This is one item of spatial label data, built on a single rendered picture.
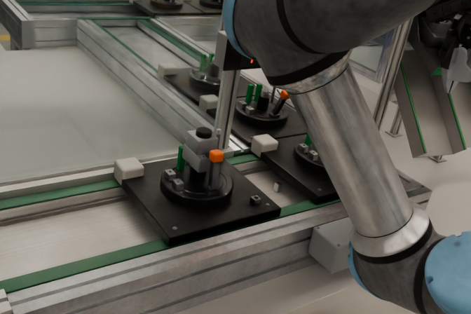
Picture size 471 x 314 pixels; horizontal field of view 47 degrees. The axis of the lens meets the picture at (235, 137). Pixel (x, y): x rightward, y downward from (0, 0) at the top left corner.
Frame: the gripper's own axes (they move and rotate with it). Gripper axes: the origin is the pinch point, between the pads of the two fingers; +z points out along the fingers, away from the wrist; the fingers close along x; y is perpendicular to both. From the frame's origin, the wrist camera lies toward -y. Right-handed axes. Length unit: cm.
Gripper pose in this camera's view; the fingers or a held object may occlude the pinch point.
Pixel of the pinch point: (446, 84)
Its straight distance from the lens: 108.8
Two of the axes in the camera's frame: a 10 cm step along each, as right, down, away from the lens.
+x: 8.2, -1.3, 5.5
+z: -1.5, 8.9, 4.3
